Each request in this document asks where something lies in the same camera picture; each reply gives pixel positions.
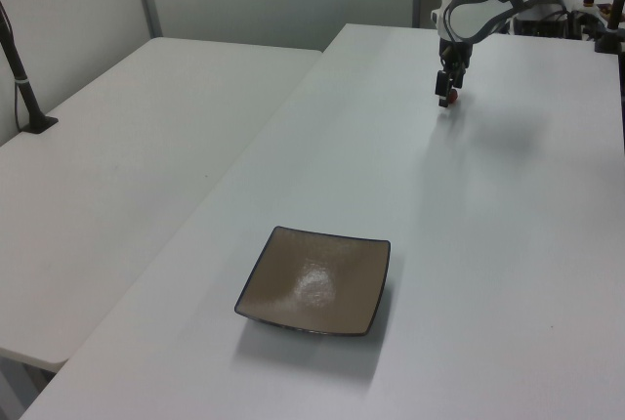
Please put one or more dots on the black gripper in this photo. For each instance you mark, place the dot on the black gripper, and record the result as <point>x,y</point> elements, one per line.
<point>454,51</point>

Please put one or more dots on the red strawberry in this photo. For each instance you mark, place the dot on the red strawberry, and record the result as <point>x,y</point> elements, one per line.
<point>454,96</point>

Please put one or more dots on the square brown ceramic plate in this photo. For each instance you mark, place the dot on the square brown ceramic plate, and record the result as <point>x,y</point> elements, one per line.
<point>312,283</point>

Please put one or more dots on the dark control equipment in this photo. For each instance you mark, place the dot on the dark control equipment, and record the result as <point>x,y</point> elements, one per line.
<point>547,24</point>

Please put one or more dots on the black clamp stand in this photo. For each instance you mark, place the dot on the black clamp stand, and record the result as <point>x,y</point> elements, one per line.
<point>610,34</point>

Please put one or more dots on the white table leg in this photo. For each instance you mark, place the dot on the white table leg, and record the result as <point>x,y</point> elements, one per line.
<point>19,390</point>

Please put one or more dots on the black camera pole with base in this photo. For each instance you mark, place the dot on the black camera pole with base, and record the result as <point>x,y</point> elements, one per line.
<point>19,73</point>

